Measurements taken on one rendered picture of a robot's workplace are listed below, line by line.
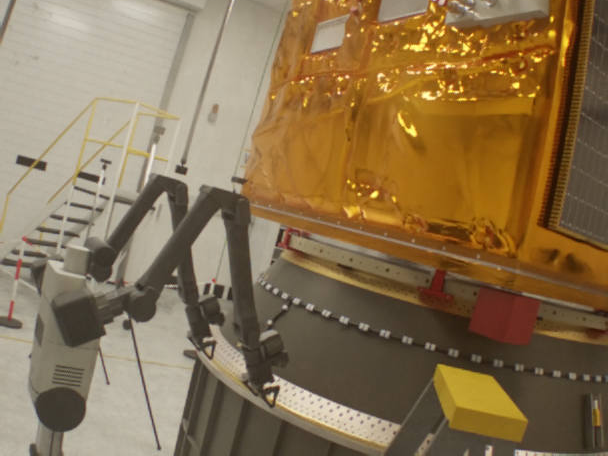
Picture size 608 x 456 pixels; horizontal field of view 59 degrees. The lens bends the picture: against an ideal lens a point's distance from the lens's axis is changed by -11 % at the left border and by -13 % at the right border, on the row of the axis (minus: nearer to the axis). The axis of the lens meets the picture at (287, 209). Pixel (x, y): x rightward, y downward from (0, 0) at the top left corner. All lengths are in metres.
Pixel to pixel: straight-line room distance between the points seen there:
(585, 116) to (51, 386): 1.73
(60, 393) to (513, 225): 1.37
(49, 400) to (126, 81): 8.13
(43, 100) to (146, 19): 2.11
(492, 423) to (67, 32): 8.93
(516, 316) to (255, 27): 9.27
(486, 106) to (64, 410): 1.55
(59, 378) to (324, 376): 0.87
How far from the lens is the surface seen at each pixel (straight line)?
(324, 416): 1.95
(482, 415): 1.15
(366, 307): 2.09
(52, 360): 1.74
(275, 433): 2.08
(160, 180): 2.02
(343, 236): 2.32
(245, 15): 10.53
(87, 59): 9.52
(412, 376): 1.96
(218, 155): 10.15
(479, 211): 1.74
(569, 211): 1.74
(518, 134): 1.72
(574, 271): 1.89
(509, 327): 1.71
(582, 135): 1.78
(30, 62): 9.41
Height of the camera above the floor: 1.78
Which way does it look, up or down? 1 degrees up
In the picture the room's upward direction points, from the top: 15 degrees clockwise
